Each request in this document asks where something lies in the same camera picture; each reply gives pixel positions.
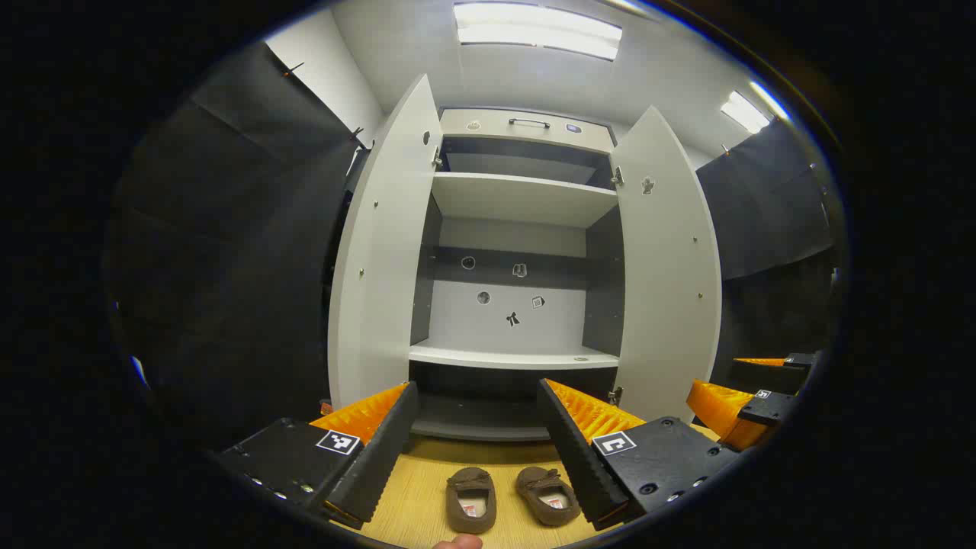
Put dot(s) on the large ceiling light panel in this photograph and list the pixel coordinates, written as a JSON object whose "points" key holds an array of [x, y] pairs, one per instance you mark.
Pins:
{"points": [[534, 30]]}

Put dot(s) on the small ceiling light panel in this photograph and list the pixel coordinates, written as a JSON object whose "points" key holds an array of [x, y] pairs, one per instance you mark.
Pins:
{"points": [[743, 113]]}

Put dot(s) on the metal door hinge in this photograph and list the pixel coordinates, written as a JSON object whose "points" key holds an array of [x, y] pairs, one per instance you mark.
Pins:
{"points": [[437, 158], [617, 177], [614, 395]]}

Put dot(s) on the white shoe cabinet door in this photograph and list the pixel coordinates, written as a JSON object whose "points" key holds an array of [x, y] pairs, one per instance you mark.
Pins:
{"points": [[663, 290], [381, 267]]}

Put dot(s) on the white and grey shoe cabinet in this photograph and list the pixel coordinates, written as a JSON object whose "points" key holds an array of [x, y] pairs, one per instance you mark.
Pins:
{"points": [[457, 320]]}

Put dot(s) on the brown suede shoe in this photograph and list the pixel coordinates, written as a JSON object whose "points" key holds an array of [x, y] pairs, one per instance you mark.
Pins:
{"points": [[467, 480], [537, 480]]}

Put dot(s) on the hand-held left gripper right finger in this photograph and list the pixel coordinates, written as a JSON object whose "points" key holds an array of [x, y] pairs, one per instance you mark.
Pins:
{"points": [[572, 450]]}

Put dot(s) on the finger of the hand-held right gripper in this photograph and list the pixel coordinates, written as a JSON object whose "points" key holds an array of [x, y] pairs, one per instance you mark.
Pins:
{"points": [[770, 375], [717, 408]]}

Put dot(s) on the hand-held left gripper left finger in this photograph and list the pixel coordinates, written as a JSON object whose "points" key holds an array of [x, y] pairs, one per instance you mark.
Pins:
{"points": [[381, 457]]}

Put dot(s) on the beige cabinet drawer front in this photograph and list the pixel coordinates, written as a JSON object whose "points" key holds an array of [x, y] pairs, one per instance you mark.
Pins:
{"points": [[496, 126]]}

